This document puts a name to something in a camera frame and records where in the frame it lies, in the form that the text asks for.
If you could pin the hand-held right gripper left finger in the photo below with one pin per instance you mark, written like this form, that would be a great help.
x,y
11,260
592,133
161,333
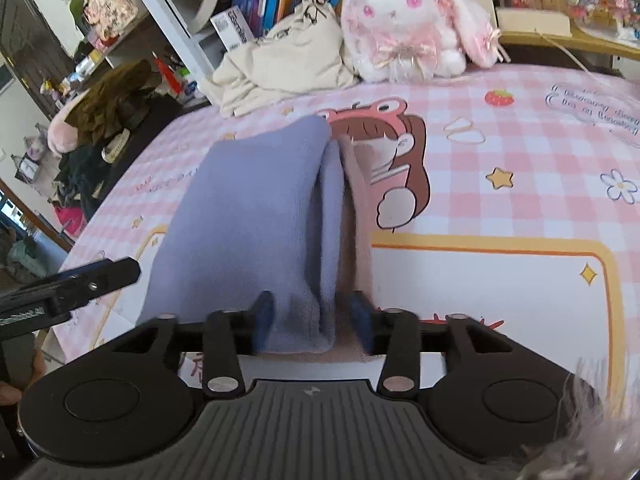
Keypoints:
x,y
262,316

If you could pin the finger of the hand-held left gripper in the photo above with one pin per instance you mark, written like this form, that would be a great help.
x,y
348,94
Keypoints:
x,y
100,280

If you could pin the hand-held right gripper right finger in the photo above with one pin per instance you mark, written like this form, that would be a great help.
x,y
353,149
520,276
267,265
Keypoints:
x,y
360,317

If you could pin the purple and brown sweater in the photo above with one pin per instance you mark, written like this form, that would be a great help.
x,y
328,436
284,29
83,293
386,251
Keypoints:
x,y
240,220

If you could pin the person's left hand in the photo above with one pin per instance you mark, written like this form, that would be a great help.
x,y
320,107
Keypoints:
x,y
10,394

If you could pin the magenta bag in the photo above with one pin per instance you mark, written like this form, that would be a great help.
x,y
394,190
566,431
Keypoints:
x,y
70,220

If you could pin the black bag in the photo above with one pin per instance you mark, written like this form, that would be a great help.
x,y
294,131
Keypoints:
x,y
90,170

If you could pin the large pink plush toy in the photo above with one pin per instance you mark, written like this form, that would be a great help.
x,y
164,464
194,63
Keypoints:
x,y
62,132

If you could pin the olive green cloth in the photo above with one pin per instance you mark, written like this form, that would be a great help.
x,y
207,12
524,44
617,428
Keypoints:
x,y
115,95

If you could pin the pink checked printed blanket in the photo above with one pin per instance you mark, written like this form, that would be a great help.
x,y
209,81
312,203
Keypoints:
x,y
500,160

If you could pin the dark wooden door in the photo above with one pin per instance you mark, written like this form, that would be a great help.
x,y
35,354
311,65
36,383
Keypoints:
x,y
30,35

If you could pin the cream cloth bag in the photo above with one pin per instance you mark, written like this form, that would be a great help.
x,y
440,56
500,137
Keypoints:
x,y
295,60

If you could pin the white bookshelf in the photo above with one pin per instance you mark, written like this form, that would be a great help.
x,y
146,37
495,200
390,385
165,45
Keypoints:
x,y
165,25

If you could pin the pale fuzzy cloth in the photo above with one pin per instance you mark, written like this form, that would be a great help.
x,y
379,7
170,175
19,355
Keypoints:
x,y
600,435

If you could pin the pink flower bouquet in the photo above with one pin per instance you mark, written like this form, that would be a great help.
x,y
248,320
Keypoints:
x,y
105,0

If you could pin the white paper box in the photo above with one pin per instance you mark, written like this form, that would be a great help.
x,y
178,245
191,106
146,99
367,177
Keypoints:
x,y
232,27

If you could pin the white and pink plush bunny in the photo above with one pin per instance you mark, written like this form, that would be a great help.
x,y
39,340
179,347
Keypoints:
x,y
400,10

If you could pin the cream hardcover book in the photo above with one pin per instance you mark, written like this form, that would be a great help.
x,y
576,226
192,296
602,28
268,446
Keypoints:
x,y
532,21

